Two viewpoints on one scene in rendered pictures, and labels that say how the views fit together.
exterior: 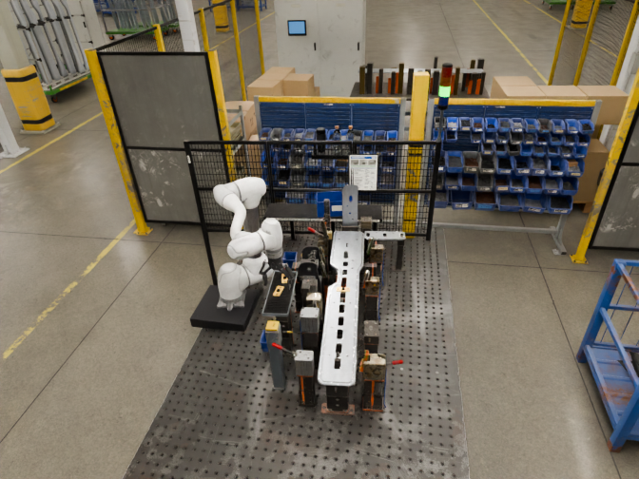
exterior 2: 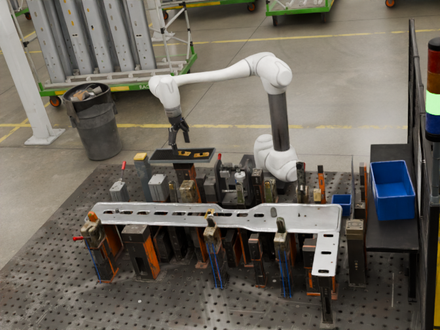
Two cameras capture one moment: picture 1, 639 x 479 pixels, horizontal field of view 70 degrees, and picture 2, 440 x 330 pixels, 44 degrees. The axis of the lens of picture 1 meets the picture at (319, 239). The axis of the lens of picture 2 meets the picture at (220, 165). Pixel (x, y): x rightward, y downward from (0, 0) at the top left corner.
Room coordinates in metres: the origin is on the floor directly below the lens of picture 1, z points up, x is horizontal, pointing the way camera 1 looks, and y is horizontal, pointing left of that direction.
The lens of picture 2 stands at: (2.79, -2.34, 2.61)
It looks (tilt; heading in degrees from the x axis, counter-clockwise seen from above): 30 degrees down; 103
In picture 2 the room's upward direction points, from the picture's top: 11 degrees counter-clockwise
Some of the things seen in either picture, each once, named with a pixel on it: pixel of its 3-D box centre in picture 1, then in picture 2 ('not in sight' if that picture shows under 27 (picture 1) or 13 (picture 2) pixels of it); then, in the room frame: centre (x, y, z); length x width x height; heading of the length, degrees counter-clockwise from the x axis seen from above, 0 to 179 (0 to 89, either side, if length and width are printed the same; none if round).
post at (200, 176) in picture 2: (307, 311); (206, 205); (2.09, 0.09, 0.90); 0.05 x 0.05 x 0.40; 83
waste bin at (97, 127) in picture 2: not in sight; (95, 122); (0.41, 2.47, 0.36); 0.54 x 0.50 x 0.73; 79
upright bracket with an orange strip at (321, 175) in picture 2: not in sight; (323, 205); (2.74, -0.05, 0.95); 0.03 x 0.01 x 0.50; 173
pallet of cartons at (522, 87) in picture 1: (541, 143); not in sight; (5.03, -2.65, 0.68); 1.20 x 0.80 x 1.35; 81
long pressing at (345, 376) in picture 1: (344, 292); (205, 215); (2.14, -0.14, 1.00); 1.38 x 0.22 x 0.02; 173
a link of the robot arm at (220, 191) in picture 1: (224, 195); (261, 63); (2.45, 0.55, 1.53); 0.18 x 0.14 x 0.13; 35
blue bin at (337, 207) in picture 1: (337, 203); (391, 189); (3.06, -0.14, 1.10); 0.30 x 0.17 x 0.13; 91
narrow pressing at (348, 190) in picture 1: (350, 205); (352, 188); (2.88, -0.23, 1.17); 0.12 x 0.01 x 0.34; 83
